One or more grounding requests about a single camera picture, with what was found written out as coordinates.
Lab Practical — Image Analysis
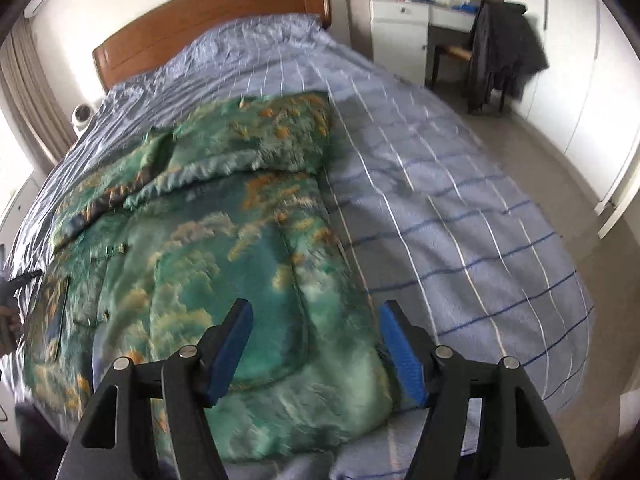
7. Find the bed with blue plaid sheet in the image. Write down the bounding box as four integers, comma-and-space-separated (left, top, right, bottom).
0, 12, 596, 480

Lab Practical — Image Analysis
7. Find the dark wooden chair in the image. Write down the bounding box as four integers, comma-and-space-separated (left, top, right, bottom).
431, 42, 506, 111

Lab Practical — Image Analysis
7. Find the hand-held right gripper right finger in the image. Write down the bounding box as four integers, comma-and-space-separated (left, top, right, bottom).
378, 300, 576, 480

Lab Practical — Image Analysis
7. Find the green cloud-print jacket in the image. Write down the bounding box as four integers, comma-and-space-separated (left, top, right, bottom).
22, 91, 401, 463

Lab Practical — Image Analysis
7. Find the small white fan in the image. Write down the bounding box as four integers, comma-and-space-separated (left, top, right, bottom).
70, 104, 98, 133

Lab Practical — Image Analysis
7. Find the beige curtain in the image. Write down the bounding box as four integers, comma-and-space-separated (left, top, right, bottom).
0, 20, 76, 166

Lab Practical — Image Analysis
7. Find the white desk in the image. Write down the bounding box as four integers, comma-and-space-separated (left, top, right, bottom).
349, 0, 481, 86

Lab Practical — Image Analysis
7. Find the chair with black jacket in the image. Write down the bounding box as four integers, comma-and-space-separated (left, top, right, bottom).
462, 0, 550, 113

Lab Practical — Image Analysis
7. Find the white wardrobe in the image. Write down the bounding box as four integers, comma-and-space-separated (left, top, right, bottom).
520, 0, 640, 211

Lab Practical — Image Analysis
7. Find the wooden headboard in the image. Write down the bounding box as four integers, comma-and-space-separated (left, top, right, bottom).
92, 0, 332, 95

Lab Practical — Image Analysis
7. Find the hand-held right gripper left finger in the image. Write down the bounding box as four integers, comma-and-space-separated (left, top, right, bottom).
55, 298, 254, 480

